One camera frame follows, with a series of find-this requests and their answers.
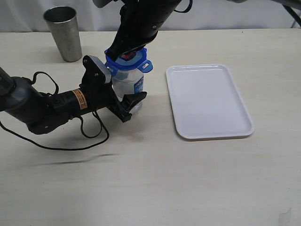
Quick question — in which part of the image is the blue snap-lock container lid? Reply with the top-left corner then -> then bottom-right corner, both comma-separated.
105,48 -> 153,76

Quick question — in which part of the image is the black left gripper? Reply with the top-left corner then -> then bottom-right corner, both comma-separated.
79,82 -> 147,122

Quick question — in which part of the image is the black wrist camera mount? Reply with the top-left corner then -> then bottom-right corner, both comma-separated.
81,55 -> 111,89

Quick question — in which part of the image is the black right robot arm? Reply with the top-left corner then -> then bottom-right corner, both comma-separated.
106,0 -> 193,61

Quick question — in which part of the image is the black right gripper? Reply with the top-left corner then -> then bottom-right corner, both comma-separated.
107,0 -> 169,61

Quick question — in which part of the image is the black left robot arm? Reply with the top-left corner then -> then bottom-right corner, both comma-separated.
0,69 -> 147,135

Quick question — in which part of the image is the white rectangular plastic tray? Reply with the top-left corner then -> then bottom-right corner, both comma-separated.
166,64 -> 254,140

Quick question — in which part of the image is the stainless steel tumbler cup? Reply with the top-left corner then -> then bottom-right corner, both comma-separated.
43,6 -> 82,62

